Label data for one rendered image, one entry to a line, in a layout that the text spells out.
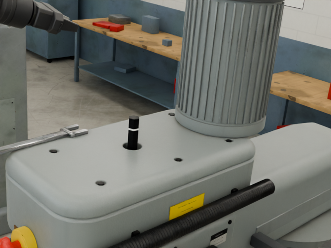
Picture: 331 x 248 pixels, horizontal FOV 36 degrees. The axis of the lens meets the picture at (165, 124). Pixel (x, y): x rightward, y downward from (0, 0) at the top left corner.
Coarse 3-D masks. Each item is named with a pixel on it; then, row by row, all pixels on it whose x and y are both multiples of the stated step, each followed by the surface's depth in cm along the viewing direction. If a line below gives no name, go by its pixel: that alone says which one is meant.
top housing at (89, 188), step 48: (48, 144) 96; (96, 144) 97; (144, 144) 99; (192, 144) 101; (240, 144) 103; (48, 192) 81; (96, 192) 81; (144, 192) 85; (192, 192) 94; (48, 240) 83; (96, 240) 81
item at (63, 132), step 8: (64, 128) 101; (72, 128) 102; (40, 136) 97; (48, 136) 97; (56, 136) 98; (64, 136) 99; (72, 136) 99; (16, 144) 93; (24, 144) 93; (32, 144) 94; (0, 152) 90; (8, 152) 91
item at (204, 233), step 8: (232, 216) 109; (208, 224) 105; (216, 224) 106; (224, 224) 107; (232, 224) 110; (192, 232) 101; (200, 232) 103; (208, 232) 104; (216, 232) 106; (224, 232) 108; (232, 232) 111; (176, 240) 99; (184, 240) 100; (192, 240) 101; (200, 240) 103; (208, 240) 105; (216, 240) 107; (224, 240) 109
